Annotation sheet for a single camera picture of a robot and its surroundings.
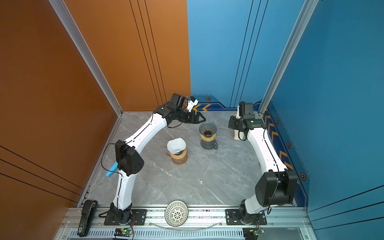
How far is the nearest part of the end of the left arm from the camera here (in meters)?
0.70

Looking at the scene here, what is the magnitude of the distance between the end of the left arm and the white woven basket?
1.37 feet

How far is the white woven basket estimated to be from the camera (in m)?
0.72

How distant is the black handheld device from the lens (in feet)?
2.27
